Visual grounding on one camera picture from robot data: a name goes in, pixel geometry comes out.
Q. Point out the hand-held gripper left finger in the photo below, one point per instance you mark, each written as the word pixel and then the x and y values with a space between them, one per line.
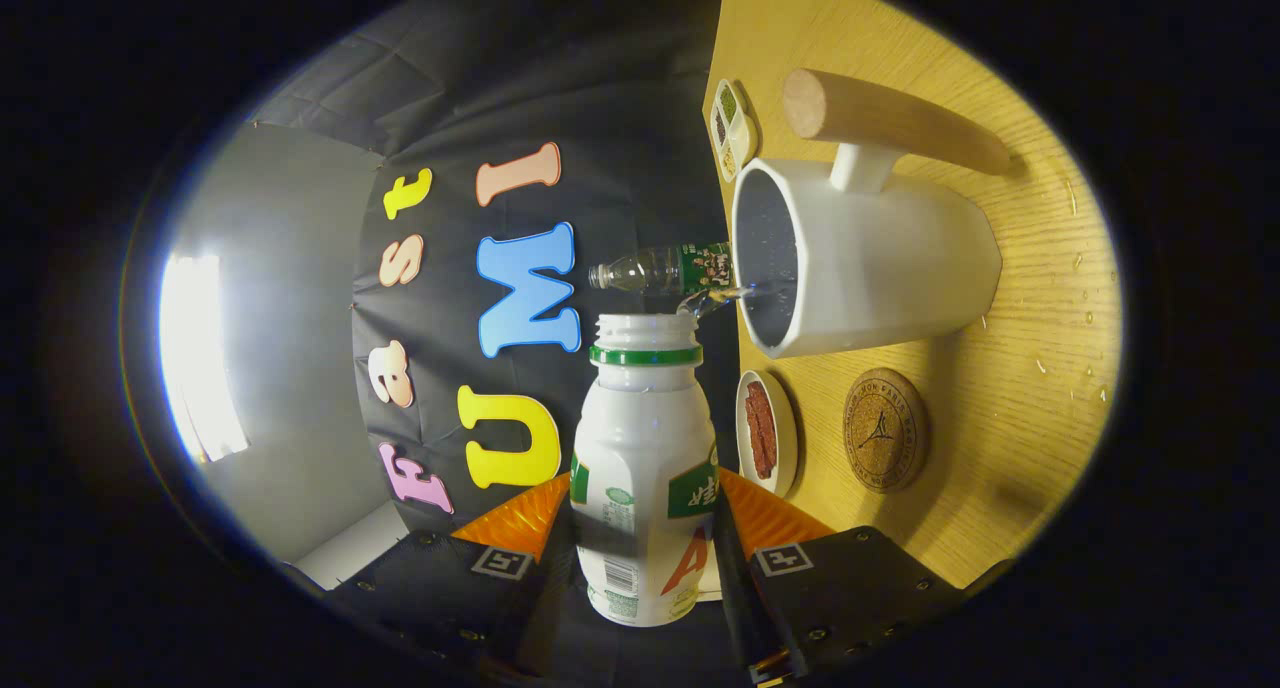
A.
pixel 440 588

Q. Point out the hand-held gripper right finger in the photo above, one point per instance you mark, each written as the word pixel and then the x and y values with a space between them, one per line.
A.
pixel 850 588

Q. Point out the round cork coaster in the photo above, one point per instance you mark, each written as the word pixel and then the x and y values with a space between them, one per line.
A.
pixel 885 430

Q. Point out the white juice bottle green label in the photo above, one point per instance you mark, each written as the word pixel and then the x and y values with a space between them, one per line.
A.
pixel 640 468

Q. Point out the clear plastic water bottle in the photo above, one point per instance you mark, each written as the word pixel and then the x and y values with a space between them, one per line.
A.
pixel 650 268

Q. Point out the round white plate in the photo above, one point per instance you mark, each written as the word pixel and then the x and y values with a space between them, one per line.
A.
pixel 785 433

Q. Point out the red meat strips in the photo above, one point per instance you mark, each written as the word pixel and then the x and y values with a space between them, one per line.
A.
pixel 761 430

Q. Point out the wooden table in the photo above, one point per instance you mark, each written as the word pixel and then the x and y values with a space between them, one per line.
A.
pixel 1000 418

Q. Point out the pale yellow soybeans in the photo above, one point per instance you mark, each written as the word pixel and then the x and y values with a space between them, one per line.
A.
pixel 729 163

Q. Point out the white divided dish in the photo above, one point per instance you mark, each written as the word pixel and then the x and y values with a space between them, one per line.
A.
pixel 745 133

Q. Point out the dark red beans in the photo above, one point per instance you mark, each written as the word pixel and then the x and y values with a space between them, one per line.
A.
pixel 718 128

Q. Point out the green mung beans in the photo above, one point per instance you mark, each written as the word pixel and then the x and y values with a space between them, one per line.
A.
pixel 728 102

